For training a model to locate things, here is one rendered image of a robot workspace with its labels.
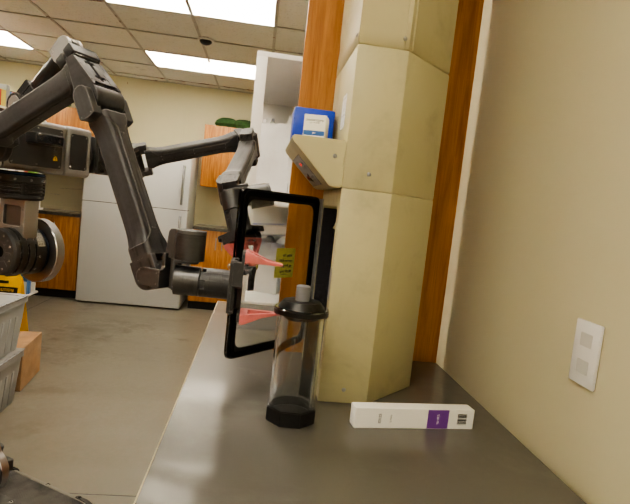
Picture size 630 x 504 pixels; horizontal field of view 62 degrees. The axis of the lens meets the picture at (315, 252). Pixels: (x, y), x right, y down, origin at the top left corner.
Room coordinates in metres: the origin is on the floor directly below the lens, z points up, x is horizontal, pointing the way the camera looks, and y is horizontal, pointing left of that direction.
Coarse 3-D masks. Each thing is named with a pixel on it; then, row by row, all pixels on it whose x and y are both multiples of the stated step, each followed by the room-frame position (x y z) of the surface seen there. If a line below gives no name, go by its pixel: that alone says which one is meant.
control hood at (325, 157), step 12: (288, 144) 1.26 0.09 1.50; (300, 144) 1.11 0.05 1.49; (312, 144) 1.11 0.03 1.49; (324, 144) 1.11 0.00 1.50; (336, 144) 1.12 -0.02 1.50; (300, 156) 1.20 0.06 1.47; (312, 156) 1.11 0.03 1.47; (324, 156) 1.11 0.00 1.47; (336, 156) 1.11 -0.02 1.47; (312, 168) 1.16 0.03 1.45; (324, 168) 1.11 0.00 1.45; (336, 168) 1.12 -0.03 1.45; (324, 180) 1.12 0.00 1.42; (336, 180) 1.12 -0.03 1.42
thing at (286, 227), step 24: (240, 192) 1.18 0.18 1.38; (264, 216) 1.24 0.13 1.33; (288, 216) 1.32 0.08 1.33; (312, 216) 1.40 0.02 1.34; (264, 240) 1.25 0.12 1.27; (288, 240) 1.33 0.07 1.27; (288, 264) 1.33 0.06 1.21; (264, 288) 1.27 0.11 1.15; (288, 288) 1.34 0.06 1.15; (240, 336) 1.21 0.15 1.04; (264, 336) 1.28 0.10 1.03
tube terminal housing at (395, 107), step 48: (384, 48) 1.12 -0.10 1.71; (336, 96) 1.38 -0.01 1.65; (384, 96) 1.13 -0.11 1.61; (432, 96) 1.23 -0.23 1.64; (384, 144) 1.13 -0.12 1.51; (432, 144) 1.25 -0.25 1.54; (336, 192) 1.19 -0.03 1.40; (384, 192) 1.13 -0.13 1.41; (432, 192) 1.28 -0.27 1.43; (336, 240) 1.12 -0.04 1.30; (384, 240) 1.13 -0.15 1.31; (336, 288) 1.12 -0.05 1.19; (384, 288) 1.14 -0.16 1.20; (336, 336) 1.12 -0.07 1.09; (384, 336) 1.16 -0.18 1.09; (336, 384) 1.12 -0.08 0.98; (384, 384) 1.19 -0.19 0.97
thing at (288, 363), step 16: (288, 320) 0.97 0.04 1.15; (304, 320) 0.96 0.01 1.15; (320, 320) 0.97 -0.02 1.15; (288, 336) 0.97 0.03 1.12; (304, 336) 0.97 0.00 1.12; (320, 336) 0.99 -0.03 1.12; (288, 352) 0.97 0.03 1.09; (304, 352) 0.97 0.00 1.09; (272, 368) 1.00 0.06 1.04; (288, 368) 0.97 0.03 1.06; (304, 368) 0.97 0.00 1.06; (272, 384) 0.99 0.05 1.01; (288, 384) 0.97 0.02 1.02; (304, 384) 0.97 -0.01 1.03; (272, 400) 0.98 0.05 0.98; (288, 400) 0.97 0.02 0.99; (304, 400) 0.97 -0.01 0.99
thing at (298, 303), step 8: (296, 288) 1.01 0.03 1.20; (304, 288) 1.00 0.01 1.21; (296, 296) 1.00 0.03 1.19; (304, 296) 1.00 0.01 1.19; (280, 304) 1.00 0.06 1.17; (288, 304) 0.98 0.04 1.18; (296, 304) 0.97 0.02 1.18; (304, 304) 0.98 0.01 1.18; (312, 304) 0.98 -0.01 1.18; (320, 304) 1.00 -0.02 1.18; (304, 312) 0.97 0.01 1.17; (312, 312) 0.97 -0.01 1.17
